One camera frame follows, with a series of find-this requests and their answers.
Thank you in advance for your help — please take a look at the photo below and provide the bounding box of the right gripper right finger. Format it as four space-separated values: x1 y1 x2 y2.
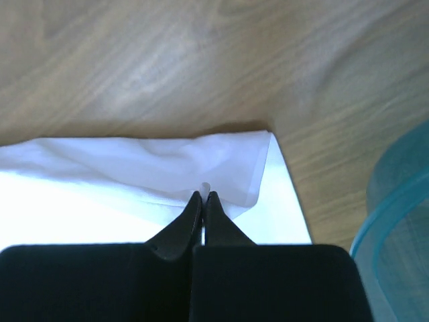
191 192 373 321

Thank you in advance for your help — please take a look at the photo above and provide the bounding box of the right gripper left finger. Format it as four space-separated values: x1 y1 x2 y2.
1 193 202 321

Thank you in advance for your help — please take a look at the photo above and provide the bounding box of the white t shirt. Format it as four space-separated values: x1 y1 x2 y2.
1 131 311 248

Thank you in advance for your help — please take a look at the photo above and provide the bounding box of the teal plastic bin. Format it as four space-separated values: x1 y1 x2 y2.
350 121 428 321

